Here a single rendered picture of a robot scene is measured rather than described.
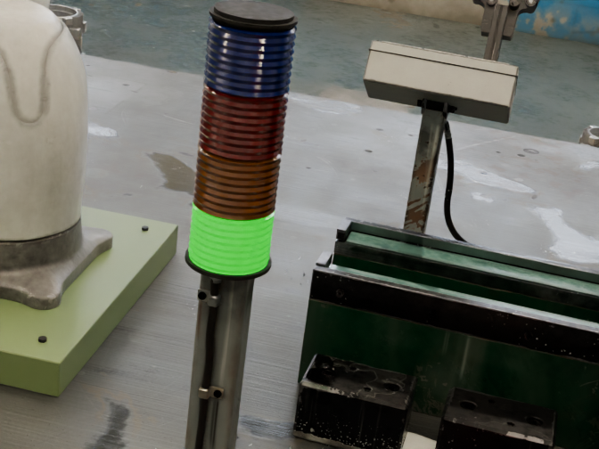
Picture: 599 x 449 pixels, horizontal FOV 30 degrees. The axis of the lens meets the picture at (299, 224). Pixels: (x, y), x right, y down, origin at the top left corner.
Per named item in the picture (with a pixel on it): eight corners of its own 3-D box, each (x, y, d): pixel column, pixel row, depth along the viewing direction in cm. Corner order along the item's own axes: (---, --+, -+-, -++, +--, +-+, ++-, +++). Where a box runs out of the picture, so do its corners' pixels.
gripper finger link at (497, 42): (501, 13, 132) (507, 14, 131) (488, 69, 131) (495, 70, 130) (502, 4, 129) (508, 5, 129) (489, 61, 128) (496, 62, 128)
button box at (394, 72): (508, 125, 131) (518, 82, 132) (510, 108, 124) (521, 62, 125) (366, 97, 134) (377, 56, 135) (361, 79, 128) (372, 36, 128)
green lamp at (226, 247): (277, 254, 85) (284, 199, 83) (255, 286, 79) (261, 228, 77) (203, 237, 86) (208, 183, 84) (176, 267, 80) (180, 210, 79)
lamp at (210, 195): (284, 199, 83) (291, 142, 81) (261, 228, 77) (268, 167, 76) (208, 183, 84) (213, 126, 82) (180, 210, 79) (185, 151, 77)
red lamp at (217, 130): (291, 142, 81) (299, 83, 79) (268, 167, 76) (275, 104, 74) (213, 126, 82) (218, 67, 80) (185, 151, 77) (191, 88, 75)
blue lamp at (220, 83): (299, 83, 79) (307, 20, 78) (275, 104, 74) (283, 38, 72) (218, 67, 80) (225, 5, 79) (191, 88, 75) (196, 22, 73)
